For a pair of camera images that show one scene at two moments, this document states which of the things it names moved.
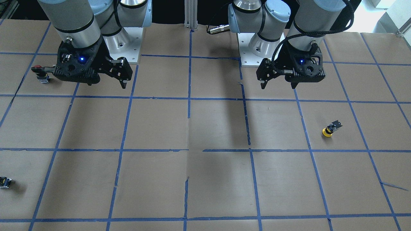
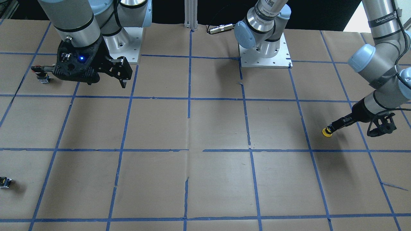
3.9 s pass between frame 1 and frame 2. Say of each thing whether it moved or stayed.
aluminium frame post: stayed
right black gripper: stayed
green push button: stayed
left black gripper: moved
